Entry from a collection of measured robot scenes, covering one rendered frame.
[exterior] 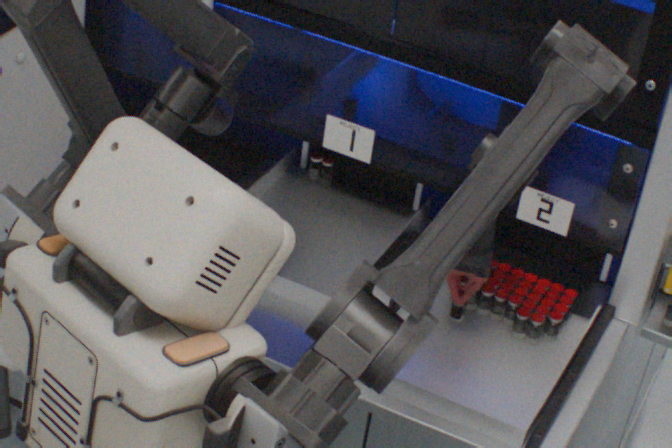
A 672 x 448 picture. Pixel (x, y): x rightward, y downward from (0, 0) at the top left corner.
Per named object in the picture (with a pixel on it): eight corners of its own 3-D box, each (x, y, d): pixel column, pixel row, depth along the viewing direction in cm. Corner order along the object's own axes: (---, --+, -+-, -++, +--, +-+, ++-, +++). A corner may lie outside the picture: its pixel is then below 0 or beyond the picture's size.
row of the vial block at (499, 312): (452, 295, 205) (458, 271, 203) (558, 337, 200) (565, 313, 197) (447, 302, 204) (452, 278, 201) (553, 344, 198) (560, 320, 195)
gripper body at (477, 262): (495, 240, 194) (504, 198, 190) (486, 280, 186) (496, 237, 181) (452, 230, 195) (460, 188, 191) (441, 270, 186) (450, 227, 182)
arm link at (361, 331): (302, 359, 132) (344, 393, 131) (367, 281, 133) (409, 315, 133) (300, 366, 141) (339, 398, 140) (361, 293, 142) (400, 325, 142)
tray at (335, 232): (291, 165, 231) (293, 148, 229) (427, 216, 223) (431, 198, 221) (188, 258, 205) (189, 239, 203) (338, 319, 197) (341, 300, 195)
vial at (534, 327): (527, 334, 199) (533, 310, 197) (540, 339, 198) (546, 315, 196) (522, 341, 197) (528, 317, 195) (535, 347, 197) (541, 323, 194)
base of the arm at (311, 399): (228, 384, 132) (311, 450, 126) (279, 323, 134) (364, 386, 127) (260, 414, 139) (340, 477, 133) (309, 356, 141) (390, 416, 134)
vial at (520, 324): (513, 328, 200) (519, 305, 197) (526, 334, 199) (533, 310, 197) (508, 336, 198) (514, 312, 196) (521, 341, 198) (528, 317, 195)
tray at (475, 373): (447, 265, 212) (450, 247, 210) (596, 323, 204) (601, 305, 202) (352, 379, 186) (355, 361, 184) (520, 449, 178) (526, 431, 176)
